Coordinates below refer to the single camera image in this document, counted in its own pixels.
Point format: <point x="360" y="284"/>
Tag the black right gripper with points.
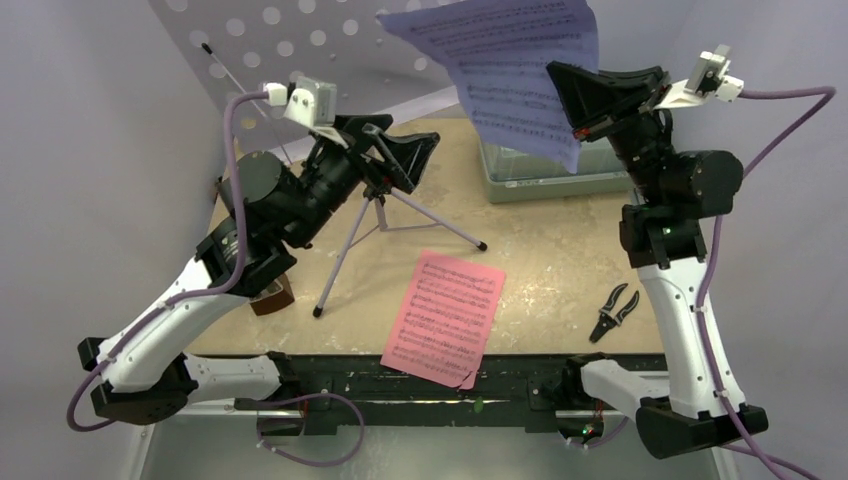
<point x="636" y="107"/>

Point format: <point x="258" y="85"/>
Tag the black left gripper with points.
<point x="402" y="157"/>

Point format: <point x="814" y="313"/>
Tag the white sheet music pages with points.
<point x="496" y="53"/>

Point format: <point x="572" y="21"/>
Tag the pink paper folder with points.
<point x="445" y="320"/>

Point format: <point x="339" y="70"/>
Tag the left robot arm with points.
<point x="144" y="374"/>

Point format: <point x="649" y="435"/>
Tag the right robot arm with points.
<point x="702" y="405"/>

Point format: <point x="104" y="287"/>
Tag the translucent green storage box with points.
<point x="513" y="176"/>

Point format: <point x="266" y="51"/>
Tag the brown wooden metronome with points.
<point x="276" y="297"/>

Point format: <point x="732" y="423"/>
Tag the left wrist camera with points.
<point x="310" y="103"/>

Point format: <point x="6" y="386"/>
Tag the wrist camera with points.
<point x="310" y="103"/>
<point x="710" y="78"/>

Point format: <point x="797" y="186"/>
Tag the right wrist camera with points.
<point x="710" y="78"/>

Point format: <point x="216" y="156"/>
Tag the black handled tool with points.
<point x="611" y="317"/>

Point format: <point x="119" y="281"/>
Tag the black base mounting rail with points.
<point x="532" y="392"/>

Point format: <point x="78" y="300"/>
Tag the aluminium frame rails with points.
<point x="557" y="261"/>

